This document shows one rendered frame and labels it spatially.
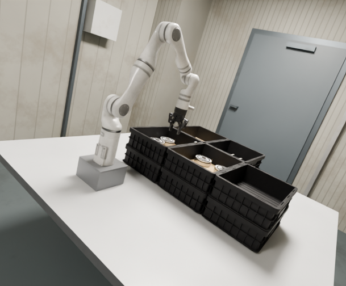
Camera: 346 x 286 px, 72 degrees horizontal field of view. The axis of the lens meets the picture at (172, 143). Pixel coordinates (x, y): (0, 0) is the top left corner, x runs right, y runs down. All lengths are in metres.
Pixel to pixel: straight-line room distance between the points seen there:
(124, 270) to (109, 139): 0.56
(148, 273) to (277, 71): 3.30
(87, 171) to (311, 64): 3.15
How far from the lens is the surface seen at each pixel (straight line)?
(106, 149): 1.15
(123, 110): 1.09
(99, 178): 1.14
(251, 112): 3.79
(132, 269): 0.87
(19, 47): 3.04
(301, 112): 3.64
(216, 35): 4.28
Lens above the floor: 1.32
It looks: 17 degrees down
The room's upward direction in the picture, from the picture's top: 17 degrees clockwise
